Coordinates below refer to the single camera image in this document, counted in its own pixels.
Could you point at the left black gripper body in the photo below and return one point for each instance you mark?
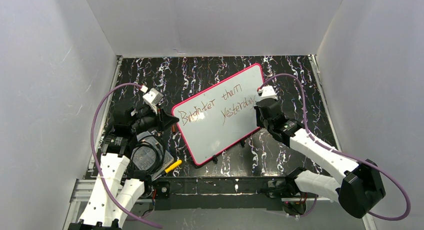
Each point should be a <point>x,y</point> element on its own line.
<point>160,119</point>

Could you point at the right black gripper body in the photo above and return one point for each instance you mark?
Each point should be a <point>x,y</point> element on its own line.
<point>262,109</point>

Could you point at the pink framed whiteboard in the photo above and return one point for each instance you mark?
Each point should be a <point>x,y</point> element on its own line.
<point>220,116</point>

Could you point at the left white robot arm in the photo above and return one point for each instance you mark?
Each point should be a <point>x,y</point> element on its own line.
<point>118,185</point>

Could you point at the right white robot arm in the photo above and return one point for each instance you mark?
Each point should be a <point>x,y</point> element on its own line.
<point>357,187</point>

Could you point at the clear plastic parts box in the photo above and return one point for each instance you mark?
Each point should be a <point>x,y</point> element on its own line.
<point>150,154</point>

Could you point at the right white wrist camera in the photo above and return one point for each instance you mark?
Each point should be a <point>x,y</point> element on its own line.
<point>266,92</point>

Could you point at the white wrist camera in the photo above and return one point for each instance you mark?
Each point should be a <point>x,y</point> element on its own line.
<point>266,92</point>
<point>151,97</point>

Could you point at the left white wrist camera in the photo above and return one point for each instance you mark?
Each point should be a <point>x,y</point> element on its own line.
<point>151,97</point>

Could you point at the yellow handled tool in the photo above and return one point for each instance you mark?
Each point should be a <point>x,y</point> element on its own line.
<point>173,166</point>

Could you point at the aluminium frame rail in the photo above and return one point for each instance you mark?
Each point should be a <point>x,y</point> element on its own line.
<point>186,186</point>

